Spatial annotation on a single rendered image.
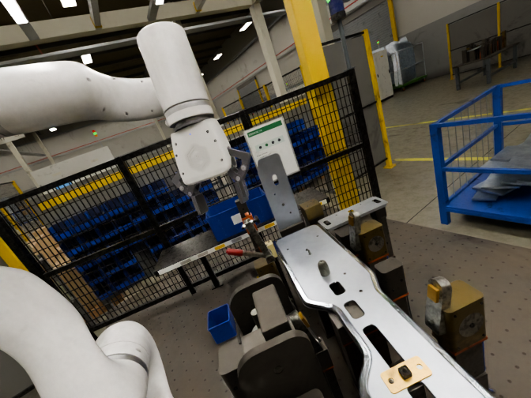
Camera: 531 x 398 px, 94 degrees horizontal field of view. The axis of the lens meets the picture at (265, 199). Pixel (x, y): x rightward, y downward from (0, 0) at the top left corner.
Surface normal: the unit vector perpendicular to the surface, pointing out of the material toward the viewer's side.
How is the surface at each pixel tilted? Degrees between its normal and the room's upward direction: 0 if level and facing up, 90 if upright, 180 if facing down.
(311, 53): 90
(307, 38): 90
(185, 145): 78
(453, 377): 0
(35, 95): 99
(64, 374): 63
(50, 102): 115
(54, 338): 71
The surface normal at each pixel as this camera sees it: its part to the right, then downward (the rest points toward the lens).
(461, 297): -0.33, -0.88
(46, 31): 0.50, 0.12
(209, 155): -0.20, 0.22
